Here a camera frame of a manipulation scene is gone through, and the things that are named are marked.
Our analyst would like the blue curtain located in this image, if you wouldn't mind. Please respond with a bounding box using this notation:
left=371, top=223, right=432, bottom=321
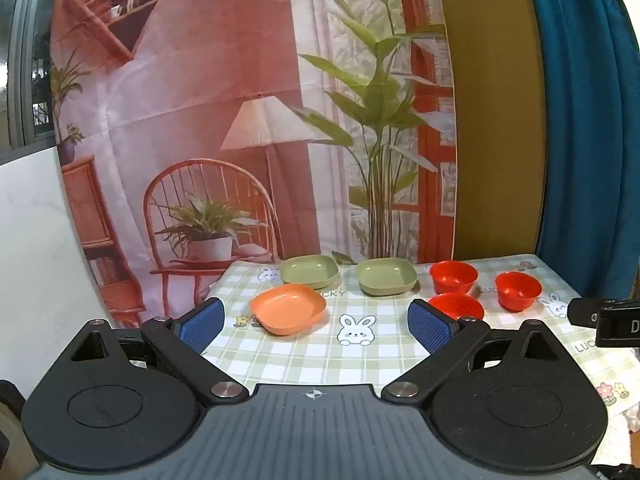
left=520, top=0, right=640, bottom=301

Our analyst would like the grey window frame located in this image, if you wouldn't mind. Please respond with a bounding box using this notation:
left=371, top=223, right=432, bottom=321
left=0, top=0, right=63, bottom=162

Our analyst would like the orange square plate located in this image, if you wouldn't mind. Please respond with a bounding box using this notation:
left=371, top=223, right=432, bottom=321
left=250, top=283, right=329, bottom=337

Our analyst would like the red bowl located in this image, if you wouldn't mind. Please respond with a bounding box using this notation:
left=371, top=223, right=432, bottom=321
left=428, top=293, right=485, bottom=322
left=429, top=261, right=479, bottom=295
left=494, top=271, right=543, bottom=313

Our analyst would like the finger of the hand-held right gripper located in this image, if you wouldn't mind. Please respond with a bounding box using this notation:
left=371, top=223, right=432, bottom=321
left=595, top=302, right=640, bottom=349
left=568, top=298, right=607, bottom=331

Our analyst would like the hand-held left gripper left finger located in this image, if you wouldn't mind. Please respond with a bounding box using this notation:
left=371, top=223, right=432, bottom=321
left=69, top=297, right=249, bottom=406

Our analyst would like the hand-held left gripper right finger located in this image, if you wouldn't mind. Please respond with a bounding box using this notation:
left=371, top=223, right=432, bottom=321
left=382, top=297, right=563, bottom=404

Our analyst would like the printed room scene backdrop cloth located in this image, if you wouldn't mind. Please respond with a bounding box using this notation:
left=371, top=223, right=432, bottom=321
left=47, top=0, right=458, bottom=328

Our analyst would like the white marble board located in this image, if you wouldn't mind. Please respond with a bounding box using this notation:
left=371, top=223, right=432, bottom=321
left=0, top=147, right=147, bottom=391

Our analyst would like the green square plate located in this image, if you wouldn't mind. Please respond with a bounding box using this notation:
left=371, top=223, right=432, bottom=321
left=356, top=258, right=419, bottom=297
left=280, top=255, right=341, bottom=290

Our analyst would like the green checked rabbit tablecloth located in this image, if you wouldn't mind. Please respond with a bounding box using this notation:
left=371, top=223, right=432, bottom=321
left=200, top=254, right=640, bottom=432

